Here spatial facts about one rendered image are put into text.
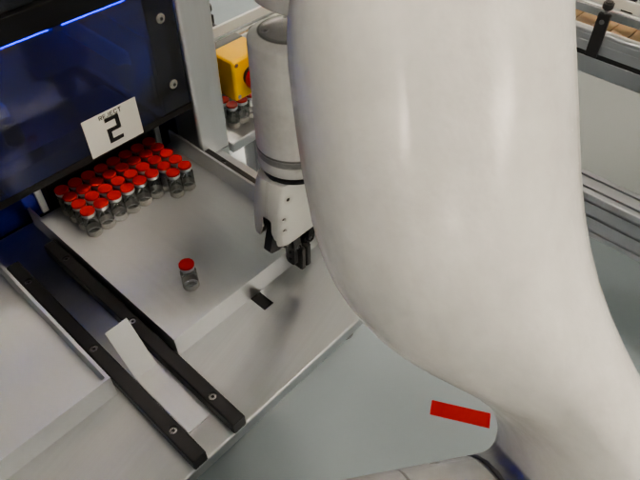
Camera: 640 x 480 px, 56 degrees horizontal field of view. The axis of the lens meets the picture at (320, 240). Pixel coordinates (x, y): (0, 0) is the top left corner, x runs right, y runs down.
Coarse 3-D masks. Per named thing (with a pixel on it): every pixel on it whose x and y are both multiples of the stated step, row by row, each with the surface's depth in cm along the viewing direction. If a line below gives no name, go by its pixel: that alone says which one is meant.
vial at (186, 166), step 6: (180, 162) 93; (186, 162) 93; (180, 168) 92; (186, 168) 92; (180, 174) 93; (186, 174) 93; (192, 174) 94; (186, 180) 94; (192, 180) 94; (186, 186) 95; (192, 186) 95
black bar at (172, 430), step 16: (16, 272) 81; (32, 288) 80; (48, 304) 78; (64, 320) 76; (80, 336) 74; (96, 352) 73; (112, 368) 71; (128, 384) 70; (144, 400) 68; (160, 416) 67; (160, 432) 67; (176, 432) 66; (176, 448) 65; (192, 448) 64; (192, 464) 64
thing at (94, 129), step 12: (120, 108) 83; (132, 108) 84; (96, 120) 81; (120, 120) 84; (132, 120) 86; (84, 132) 81; (96, 132) 82; (120, 132) 85; (132, 132) 87; (96, 144) 83; (108, 144) 84; (120, 144) 86; (96, 156) 84
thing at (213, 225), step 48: (192, 144) 98; (192, 192) 95; (240, 192) 95; (96, 240) 88; (144, 240) 88; (192, 240) 88; (240, 240) 88; (144, 288) 82; (240, 288) 78; (192, 336) 75
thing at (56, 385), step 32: (0, 288) 82; (0, 320) 78; (32, 320) 78; (0, 352) 75; (32, 352) 75; (64, 352) 75; (0, 384) 72; (32, 384) 72; (64, 384) 72; (96, 384) 68; (0, 416) 69; (32, 416) 69; (64, 416) 66; (0, 448) 66; (32, 448) 65
